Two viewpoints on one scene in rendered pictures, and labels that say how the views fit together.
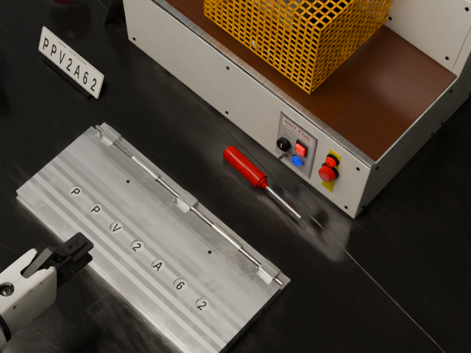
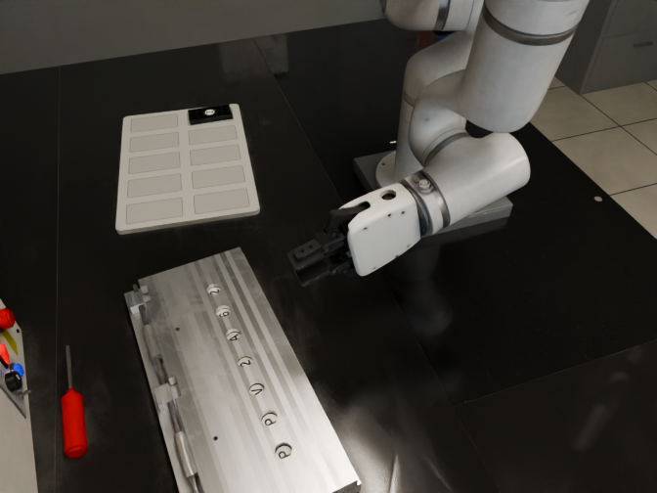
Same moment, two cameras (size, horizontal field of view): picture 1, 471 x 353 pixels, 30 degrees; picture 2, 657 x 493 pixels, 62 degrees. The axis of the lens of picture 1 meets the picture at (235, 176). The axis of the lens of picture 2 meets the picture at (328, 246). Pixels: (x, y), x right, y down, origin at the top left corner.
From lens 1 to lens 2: 1.20 m
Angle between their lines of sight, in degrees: 70
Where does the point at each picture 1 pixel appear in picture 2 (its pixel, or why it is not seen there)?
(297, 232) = (82, 341)
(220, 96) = not seen: outside the picture
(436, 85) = not seen: outside the picture
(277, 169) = (42, 415)
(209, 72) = not seen: outside the picture
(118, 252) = (266, 359)
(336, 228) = (45, 332)
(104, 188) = (247, 439)
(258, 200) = (90, 386)
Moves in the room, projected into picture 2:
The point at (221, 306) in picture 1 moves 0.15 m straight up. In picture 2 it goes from (198, 282) to (181, 212)
